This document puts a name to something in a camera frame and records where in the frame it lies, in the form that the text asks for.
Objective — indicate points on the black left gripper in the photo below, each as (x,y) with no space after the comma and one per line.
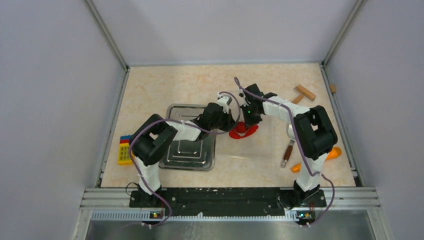
(230,122)

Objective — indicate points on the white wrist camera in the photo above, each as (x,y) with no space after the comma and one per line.
(224,101)
(243,100)

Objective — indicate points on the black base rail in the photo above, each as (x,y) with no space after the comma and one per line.
(226,202)

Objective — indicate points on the colourful toy block stack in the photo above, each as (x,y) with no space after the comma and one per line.
(123,151)

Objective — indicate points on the red dough piece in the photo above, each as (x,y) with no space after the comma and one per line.
(252,128)

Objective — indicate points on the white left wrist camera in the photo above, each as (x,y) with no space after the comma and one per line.
(224,101)

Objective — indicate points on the aluminium frame rail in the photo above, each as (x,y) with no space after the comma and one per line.
(351,213)

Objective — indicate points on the metal spatula wooden handle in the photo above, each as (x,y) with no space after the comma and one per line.
(289,149)

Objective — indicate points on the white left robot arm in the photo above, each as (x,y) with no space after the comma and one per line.
(150,143)

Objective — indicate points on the steel rectangular tray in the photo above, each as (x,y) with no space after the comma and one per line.
(189,155)

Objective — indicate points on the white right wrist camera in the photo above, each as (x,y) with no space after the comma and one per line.
(243,100)

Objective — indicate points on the orange carrot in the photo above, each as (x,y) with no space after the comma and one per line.
(335,153)

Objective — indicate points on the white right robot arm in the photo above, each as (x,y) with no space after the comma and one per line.
(312,128)

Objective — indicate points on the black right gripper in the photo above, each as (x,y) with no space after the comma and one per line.
(248,121)

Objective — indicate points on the small wooden block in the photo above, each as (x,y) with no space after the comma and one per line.
(332,88)

